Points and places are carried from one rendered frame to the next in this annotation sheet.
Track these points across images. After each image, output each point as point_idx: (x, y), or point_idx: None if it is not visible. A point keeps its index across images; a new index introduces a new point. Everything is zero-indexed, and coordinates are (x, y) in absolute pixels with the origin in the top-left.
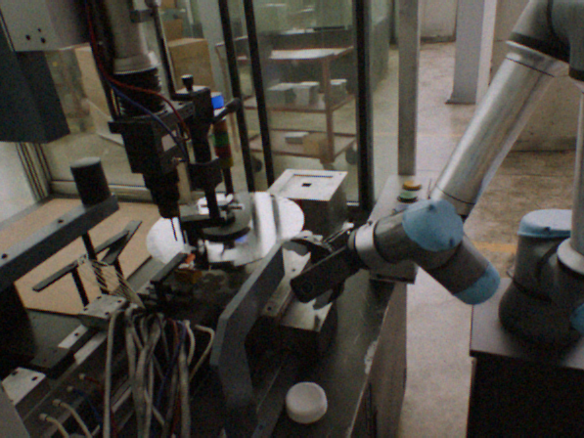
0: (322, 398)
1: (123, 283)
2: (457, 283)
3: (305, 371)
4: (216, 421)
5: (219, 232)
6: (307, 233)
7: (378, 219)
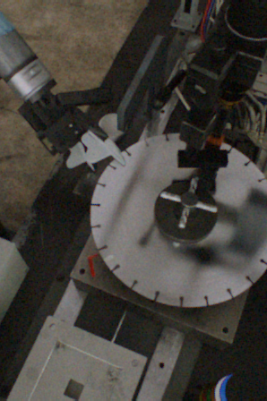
0: (100, 123)
1: None
2: None
3: None
4: (176, 121)
5: (188, 186)
6: (90, 156)
7: (26, 67)
